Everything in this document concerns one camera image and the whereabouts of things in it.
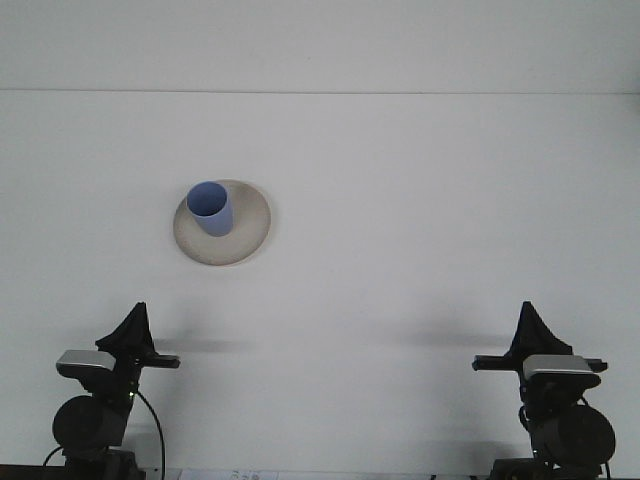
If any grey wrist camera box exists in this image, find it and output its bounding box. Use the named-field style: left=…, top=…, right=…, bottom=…
left=522, top=354, right=594, bottom=379
left=55, top=349, right=116, bottom=377

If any pale blue cup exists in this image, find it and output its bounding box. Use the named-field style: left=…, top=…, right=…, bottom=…
left=185, top=180, right=235, bottom=239

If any pale round plate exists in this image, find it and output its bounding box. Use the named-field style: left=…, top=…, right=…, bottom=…
left=173, top=178, right=273, bottom=267

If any short black cable loop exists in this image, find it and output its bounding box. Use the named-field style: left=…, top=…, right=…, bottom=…
left=41, top=445, right=67, bottom=469

